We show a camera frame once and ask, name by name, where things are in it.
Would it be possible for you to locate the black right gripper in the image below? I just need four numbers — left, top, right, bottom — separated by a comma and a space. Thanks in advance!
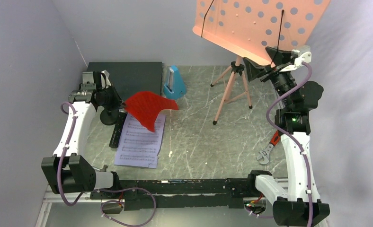
242, 46, 296, 109

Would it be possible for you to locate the black microphone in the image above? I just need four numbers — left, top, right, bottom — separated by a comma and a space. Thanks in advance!
109, 112, 127, 149

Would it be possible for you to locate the red sheet music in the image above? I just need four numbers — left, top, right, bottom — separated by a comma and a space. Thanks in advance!
124, 91, 179, 132

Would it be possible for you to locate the pink tripod music stand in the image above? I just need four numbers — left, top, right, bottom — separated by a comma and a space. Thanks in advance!
192, 0, 331, 126

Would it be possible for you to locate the blue sheet music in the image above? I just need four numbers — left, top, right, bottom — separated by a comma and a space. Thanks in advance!
114, 114, 166, 169

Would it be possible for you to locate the clear plastic metronome cover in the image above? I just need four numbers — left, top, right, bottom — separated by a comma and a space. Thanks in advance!
164, 65, 178, 92

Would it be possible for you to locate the blue metronome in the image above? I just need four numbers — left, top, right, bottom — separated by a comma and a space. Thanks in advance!
163, 70, 187, 100

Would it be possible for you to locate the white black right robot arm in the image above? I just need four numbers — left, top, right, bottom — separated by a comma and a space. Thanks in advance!
243, 46, 330, 227

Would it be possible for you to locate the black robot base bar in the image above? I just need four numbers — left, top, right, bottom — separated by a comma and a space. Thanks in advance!
90, 176, 261, 211

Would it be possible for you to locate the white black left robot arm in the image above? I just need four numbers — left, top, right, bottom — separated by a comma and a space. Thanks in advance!
41, 70, 123, 199

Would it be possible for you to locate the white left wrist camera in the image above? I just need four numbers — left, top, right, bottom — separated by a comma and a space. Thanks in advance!
80, 70, 112, 91

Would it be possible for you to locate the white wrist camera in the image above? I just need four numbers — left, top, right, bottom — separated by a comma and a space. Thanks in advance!
280, 45, 312, 72
80, 70, 112, 91

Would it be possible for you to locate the black blue network switch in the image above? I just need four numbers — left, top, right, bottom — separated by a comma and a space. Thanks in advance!
87, 61, 163, 100

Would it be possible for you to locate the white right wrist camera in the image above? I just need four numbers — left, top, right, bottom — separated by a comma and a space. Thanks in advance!
280, 45, 312, 72

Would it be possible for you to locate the black handled claw hammer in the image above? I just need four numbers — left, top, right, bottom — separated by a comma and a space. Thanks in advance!
98, 165, 108, 173

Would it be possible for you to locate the red handled tool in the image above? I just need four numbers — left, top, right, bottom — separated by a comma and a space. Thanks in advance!
257, 130, 282, 165

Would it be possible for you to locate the aluminium frame rail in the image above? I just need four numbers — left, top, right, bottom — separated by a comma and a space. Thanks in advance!
35, 66, 330, 227

